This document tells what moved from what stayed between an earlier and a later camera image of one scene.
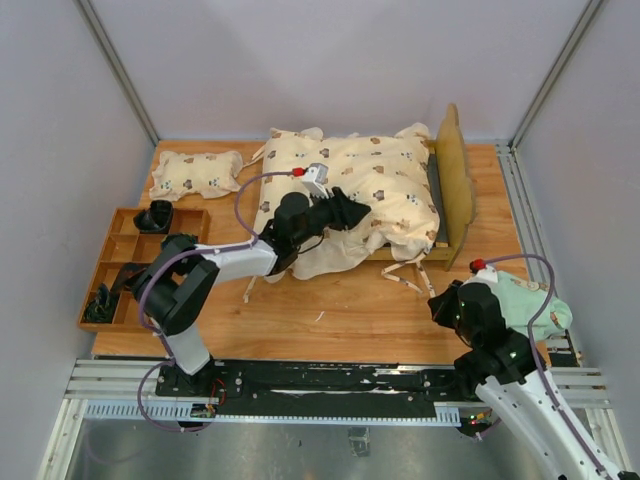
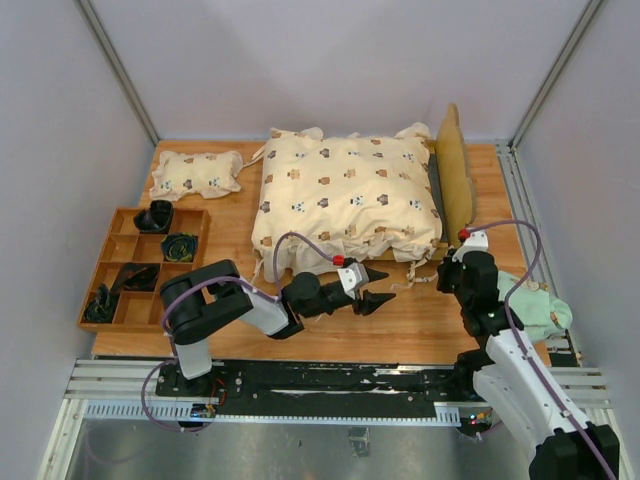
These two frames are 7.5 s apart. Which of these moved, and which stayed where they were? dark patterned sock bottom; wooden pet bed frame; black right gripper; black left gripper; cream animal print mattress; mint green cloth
Moved: black right gripper; black left gripper
Stayed: wooden pet bed frame; cream animal print mattress; mint green cloth; dark patterned sock bottom
